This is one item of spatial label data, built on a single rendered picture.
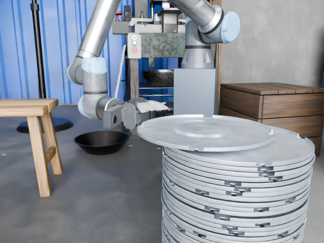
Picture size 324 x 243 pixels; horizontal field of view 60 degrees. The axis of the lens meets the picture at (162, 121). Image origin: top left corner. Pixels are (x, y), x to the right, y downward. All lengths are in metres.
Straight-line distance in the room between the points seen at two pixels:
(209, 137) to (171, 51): 1.27
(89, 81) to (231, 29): 0.59
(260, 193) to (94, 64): 0.60
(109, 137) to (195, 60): 0.73
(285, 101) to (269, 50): 2.23
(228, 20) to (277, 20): 2.55
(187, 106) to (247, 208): 0.83
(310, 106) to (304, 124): 0.09
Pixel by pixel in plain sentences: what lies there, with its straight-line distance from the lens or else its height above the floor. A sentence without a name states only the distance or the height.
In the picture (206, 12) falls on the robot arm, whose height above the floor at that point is 0.66.
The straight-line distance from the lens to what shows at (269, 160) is 0.49.
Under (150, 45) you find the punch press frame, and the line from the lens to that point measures 1.77.
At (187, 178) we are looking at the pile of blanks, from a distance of 0.49.
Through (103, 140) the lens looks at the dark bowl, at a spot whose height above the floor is 0.02.
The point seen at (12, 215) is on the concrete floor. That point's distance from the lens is 1.07.
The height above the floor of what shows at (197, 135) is 0.34.
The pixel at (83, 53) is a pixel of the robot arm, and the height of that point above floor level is 0.51.
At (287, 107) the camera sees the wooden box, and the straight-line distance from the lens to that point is 1.45.
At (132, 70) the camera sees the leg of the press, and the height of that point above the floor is 0.42.
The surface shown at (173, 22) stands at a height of 0.71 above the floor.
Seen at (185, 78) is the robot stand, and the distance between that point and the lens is 1.24.
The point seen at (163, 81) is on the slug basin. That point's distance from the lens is 1.89.
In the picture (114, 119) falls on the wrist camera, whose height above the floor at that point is 0.34.
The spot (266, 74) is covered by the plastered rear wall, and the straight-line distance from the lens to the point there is 3.63.
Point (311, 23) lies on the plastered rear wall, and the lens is 3.93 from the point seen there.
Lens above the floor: 0.49
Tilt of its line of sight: 13 degrees down
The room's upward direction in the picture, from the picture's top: straight up
